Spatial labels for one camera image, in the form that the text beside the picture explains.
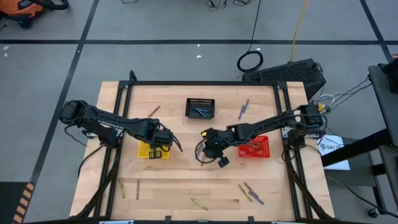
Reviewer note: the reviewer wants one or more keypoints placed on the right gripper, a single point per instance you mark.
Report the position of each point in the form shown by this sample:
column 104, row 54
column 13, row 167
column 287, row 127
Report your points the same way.
column 216, row 141

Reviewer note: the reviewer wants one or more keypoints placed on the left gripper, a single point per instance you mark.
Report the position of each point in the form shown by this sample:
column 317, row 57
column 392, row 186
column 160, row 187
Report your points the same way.
column 163, row 138

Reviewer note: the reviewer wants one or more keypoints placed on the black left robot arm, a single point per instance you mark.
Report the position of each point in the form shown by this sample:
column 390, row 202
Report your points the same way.
column 102, row 121

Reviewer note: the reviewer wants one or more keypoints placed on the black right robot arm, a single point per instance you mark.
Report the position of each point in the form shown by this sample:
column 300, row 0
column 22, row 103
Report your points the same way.
column 267, row 124

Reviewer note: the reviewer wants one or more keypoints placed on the yellow plastic basket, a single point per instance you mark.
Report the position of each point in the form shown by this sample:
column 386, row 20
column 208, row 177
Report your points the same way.
column 143, row 152

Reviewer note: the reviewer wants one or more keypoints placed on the black plastic basket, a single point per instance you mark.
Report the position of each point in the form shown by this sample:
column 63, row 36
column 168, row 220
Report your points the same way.
column 200, row 101

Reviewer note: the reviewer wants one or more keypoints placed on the red plastic basket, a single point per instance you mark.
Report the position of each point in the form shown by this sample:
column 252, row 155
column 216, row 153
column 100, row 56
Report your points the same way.
column 262, row 151

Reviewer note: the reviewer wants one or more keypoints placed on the black computer tower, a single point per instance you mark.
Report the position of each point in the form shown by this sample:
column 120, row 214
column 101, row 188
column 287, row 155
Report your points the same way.
column 286, row 73

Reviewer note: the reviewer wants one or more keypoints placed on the yellow plug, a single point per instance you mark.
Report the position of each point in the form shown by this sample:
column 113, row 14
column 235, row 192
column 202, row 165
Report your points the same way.
column 321, row 108

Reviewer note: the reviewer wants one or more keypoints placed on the white paper sheet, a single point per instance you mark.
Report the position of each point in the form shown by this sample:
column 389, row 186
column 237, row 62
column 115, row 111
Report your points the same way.
column 335, row 155

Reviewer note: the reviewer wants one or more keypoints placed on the black metal beam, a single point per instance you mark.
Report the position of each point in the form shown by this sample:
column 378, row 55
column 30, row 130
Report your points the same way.
column 357, row 148

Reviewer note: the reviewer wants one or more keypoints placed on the black caster wheel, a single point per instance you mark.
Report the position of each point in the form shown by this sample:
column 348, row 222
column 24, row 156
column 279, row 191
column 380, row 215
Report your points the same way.
column 373, row 213

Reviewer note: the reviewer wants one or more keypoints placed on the grey side table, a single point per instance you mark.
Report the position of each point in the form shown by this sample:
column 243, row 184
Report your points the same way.
column 387, row 105

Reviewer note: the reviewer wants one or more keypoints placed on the orange shop vacuum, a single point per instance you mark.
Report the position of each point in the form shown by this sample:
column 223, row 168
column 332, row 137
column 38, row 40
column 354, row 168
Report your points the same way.
column 18, row 7

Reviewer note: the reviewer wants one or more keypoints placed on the black aluminium table frame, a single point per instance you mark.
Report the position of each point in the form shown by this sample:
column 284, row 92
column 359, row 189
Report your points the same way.
column 202, row 83

